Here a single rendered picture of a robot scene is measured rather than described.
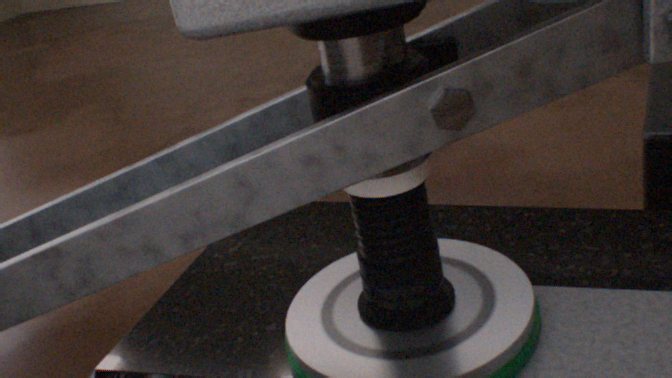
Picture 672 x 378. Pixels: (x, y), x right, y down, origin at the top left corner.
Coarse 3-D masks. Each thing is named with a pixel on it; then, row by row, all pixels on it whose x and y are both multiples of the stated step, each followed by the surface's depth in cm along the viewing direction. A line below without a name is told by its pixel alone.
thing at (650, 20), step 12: (648, 0) 44; (660, 0) 43; (648, 12) 44; (660, 12) 44; (648, 24) 44; (660, 24) 44; (648, 36) 44; (660, 36) 44; (648, 48) 45; (660, 48) 45; (648, 60) 45; (660, 60) 45
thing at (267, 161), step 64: (512, 0) 57; (640, 0) 46; (512, 64) 48; (576, 64) 48; (640, 64) 47; (256, 128) 63; (320, 128) 51; (384, 128) 50; (448, 128) 49; (128, 192) 66; (192, 192) 53; (256, 192) 53; (320, 192) 53; (0, 256) 70; (64, 256) 56; (128, 256) 56; (0, 320) 59
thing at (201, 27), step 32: (192, 0) 42; (224, 0) 42; (256, 0) 42; (288, 0) 42; (320, 0) 42; (352, 0) 42; (384, 0) 42; (416, 0) 42; (192, 32) 43; (224, 32) 43; (320, 32) 49; (352, 32) 49
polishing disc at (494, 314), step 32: (352, 256) 72; (448, 256) 69; (480, 256) 68; (320, 288) 68; (352, 288) 67; (480, 288) 64; (512, 288) 63; (288, 320) 65; (320, 320) 64; (352, 320) 63; (448, 320) 60; (480, 320) 60; (512, 320) 59; (320, 352) 60; (352, 352) 59; (384, 352) 58; (416, 352) 58; (448, 352) 57; (480, 352) 56; (512, 352) 57
